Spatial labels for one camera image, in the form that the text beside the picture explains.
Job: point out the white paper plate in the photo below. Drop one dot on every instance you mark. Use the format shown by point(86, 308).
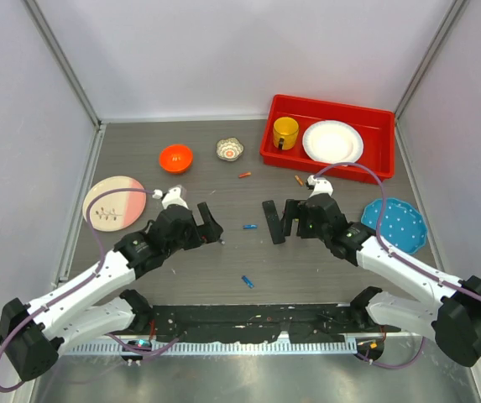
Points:
point(332, 142)

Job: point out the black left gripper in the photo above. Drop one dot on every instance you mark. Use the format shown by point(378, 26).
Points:
point(211, 231)

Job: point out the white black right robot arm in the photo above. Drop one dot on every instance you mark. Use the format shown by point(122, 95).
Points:
point(442, 308)

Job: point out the red plastic bin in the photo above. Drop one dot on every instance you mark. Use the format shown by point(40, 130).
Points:
point(375, 126)

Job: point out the yellow mug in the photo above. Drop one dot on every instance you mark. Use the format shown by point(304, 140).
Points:
point(285, 133)

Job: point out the small floral bowl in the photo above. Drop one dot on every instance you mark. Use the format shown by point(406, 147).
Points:
point(229, 149)

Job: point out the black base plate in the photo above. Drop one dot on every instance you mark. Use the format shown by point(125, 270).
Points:
point(245, 324)

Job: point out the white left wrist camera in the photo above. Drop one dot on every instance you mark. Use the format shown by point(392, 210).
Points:
point(176, 195)

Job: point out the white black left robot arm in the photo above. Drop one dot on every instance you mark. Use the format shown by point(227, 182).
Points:
point(34, 335)

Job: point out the orange bowl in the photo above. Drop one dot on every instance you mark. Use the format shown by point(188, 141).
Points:
point(176, 159)

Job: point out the pink cream plate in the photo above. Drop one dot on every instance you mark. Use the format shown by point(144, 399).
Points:
point(115, 211)

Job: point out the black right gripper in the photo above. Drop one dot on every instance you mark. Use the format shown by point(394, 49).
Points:
point(296, 209)

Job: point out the red orange battery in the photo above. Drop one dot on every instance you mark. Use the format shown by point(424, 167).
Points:
point(244, 175)

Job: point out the blue polka dot plate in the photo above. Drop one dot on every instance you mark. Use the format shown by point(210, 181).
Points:
point(403, 226)

